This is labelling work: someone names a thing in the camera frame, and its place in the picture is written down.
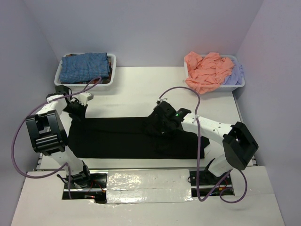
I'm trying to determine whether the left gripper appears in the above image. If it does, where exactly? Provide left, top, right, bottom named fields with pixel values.
left=62, top=100, right=87, bottom=122

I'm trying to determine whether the black long sleeve shirt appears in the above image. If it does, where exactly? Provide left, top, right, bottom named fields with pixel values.
left=68, top=115, right=210, bottom=159

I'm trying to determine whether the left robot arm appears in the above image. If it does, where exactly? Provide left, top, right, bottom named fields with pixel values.
left=25, top=85, right=94, bottom=188

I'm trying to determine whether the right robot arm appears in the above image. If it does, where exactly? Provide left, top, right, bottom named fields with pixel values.
left=153, top=99, right=259, bottom=184

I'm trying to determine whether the blue checkered folded shirt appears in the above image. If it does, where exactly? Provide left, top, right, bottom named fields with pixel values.
left=58, top=52, right=110, bottom=84

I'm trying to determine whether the orange pink shirt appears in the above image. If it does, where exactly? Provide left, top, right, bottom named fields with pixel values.
left=184, top=51, right=235, bottom=95

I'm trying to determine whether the right white plastic basket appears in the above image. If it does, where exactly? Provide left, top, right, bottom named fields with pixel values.
left=184, top=54, right=245, bottom=92

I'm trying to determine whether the lavender shirt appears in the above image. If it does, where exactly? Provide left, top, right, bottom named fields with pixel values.
left=222, top=60, right=244, bottom=86

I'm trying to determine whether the silver foil tape cover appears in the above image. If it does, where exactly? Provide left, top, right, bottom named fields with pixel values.
left=106, top=169, right=193, bottom=204

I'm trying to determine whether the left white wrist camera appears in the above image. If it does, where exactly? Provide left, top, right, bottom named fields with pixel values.
left=78, top=92, right=94, bottom=105

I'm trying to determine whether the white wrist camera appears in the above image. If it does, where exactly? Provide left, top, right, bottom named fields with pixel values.
left=78, top=92, right=94, bottom=105
left=156, top=98, right=168, bottom=105

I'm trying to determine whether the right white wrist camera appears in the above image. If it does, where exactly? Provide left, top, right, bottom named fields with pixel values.
left=156, top=98, right=168, bottom=105

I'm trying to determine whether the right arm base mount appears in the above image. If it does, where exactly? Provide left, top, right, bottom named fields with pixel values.
left=187, top=166, right=234, bottom=198

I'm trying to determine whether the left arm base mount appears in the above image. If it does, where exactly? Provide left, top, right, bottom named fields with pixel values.
left=57, top=171, right=108, bottom=204

